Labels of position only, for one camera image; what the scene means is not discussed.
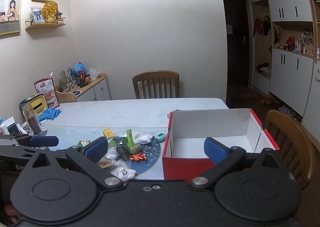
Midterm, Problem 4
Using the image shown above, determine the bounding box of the glass vase with plant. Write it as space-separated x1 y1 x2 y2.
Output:
47 67 73 93

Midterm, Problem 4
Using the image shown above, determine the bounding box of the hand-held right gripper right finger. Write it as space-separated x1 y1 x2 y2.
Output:
189 137 285 189

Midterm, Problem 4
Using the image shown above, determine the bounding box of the small photo frame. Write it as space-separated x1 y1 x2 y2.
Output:
30 6 46 23

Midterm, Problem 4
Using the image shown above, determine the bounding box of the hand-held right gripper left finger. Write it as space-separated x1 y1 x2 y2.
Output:
31 137 125 189

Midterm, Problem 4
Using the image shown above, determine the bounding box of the gold tree ornament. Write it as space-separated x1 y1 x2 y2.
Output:
42 1 59 23

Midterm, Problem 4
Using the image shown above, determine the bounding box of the black box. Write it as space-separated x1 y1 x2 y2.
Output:
4 116 20 135

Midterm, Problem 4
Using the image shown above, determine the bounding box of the person's left hand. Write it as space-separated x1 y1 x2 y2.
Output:
4 204 19 217

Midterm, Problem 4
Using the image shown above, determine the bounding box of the wall poster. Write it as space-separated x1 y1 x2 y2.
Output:
0 0 25 36

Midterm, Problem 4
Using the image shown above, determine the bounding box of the white shoe bench cabinet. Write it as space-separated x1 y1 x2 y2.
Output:
254 70 272 95

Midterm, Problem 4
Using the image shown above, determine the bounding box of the gold snack packet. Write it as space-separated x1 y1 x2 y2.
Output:
97 154 118 169

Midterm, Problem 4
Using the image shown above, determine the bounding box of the red snack bag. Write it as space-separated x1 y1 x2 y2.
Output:
34 78 60 109

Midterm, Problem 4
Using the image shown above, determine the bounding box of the wooden organizer box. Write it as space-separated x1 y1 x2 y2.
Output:
302 42 315 58

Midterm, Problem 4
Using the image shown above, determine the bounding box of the white beaded plastic packet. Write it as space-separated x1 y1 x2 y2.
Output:
138 133 153 145

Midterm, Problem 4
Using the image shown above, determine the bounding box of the blue cloth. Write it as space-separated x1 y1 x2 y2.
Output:
38 108 62 121

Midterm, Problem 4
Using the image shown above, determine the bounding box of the black hanging bag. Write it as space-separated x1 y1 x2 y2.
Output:
262 15 272 36

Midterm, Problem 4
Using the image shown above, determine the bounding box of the red white cardboard box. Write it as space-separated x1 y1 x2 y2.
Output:
162 108 280 181

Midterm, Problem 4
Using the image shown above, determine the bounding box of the glass bottle with dark liquid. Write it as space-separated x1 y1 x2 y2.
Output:
22 103 42 136

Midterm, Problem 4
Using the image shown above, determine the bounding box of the red hanging cloth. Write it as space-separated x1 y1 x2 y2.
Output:
253 17 264 36

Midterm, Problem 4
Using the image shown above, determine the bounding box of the grey plastic container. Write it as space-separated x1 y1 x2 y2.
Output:
19 99 32 118

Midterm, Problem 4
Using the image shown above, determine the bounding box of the dark entrance door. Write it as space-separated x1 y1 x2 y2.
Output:
222 0 251 86

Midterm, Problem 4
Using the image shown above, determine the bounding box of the orange red toy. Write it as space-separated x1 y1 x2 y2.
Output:
129 154 148 163

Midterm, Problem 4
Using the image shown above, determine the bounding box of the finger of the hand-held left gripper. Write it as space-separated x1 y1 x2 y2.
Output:
0 135 59 148
0 145 38 154

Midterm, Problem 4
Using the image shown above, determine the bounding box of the wooden wall shelf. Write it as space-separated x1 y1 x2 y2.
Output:
25 17 67 30

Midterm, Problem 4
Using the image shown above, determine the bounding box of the row of light sneakers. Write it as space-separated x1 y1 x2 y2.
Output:
279 105 303 123

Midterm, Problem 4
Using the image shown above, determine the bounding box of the wooden dining chair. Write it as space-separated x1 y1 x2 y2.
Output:
132 70 180 99
264 110 316 191

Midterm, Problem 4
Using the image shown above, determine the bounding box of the white lower cabinet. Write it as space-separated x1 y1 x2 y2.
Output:
269 47 314 118

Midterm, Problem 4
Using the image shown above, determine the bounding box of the white wooden sideboard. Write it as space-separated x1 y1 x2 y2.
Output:
74 73 112 103

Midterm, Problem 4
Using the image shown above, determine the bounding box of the green tube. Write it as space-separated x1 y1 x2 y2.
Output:
126 129 136 148

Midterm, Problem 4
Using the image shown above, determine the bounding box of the blue globe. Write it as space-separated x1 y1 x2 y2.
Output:
73 63 87 76

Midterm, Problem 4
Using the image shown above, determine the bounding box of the yellow tissue box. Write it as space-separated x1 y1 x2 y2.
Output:
29 94 48 113

